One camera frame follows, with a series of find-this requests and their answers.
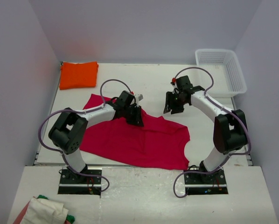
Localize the cream white cloth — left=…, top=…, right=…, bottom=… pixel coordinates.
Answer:
left=20, top=197, right=69, bottom=224

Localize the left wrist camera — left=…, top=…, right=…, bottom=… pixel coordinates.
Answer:
left=134, top=94, right=143, bottom=106

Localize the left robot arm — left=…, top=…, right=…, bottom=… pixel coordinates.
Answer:
left=49, top=91, right=144, bottom=183

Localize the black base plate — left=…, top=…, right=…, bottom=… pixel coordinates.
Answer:
left=58, top=168, right=102, bottom=196
left=184, top=169, right=228, bottom=195

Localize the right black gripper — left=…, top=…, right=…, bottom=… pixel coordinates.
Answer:
left=164, top=91, right=188, bottom=115

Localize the folded orange t shirt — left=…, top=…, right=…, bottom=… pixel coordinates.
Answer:
left=59, top=62, right=99, bottom=90

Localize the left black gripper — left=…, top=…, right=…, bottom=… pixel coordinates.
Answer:
left=122, top=105, right=144, bottom=127

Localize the magenta t shirt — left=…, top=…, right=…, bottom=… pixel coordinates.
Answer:
left=80, top=93, right=191, bottom=171

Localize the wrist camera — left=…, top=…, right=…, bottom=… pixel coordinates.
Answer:
left=134, top=94, right=143, bottom=106
left=171, top=77, right=178, bottom=89

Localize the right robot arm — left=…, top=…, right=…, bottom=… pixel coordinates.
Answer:
left=163, top=76, right=250, bottom=183

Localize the white plastic basket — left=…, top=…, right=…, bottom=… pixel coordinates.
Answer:
left=195, top=49, right=247, bottom=98

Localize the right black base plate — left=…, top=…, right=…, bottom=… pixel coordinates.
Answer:
left=184, top=169, right=228, bottom=195

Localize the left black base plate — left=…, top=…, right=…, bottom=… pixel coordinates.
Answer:
left=58, top=168, right=102, bottom=196

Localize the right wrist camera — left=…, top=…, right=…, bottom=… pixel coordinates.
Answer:
left=171, top=77, right=178, bottom=89

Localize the pink cloth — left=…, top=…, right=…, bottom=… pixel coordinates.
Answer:
left=13, top=203, right=29, bottom=224

